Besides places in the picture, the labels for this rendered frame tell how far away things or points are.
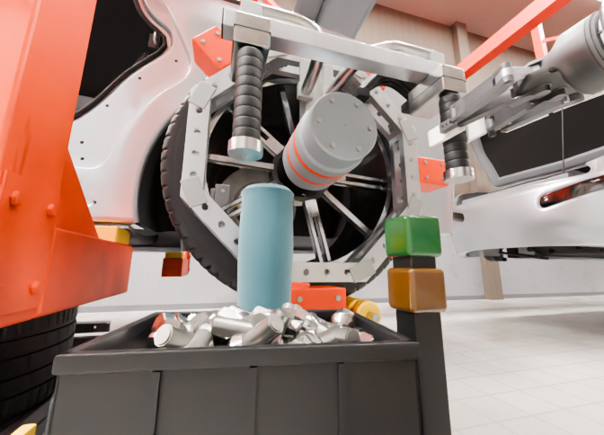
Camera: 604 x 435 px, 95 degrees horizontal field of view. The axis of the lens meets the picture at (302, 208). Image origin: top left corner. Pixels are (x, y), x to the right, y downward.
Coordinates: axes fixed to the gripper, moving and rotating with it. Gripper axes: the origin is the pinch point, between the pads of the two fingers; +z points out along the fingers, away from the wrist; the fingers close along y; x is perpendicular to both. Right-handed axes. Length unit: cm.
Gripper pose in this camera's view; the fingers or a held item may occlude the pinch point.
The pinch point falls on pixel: (455, 133)
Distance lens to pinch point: 54.2
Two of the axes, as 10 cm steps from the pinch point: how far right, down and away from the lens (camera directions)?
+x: 0.1, -9.8, 2.1
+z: -2.9, 2.0, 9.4
